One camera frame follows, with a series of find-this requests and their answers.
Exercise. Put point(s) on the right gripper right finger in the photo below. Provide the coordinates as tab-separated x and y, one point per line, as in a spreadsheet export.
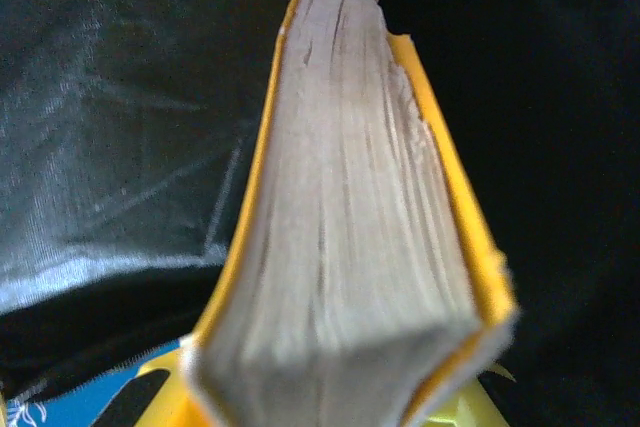
465	412

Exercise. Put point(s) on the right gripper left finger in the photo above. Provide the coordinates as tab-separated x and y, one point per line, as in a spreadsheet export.
165	397

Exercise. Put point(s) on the yellow paperback book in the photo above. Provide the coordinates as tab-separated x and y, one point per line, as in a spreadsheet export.
350	197

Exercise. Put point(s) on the black backpack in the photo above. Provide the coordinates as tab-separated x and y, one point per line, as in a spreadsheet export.
125	122

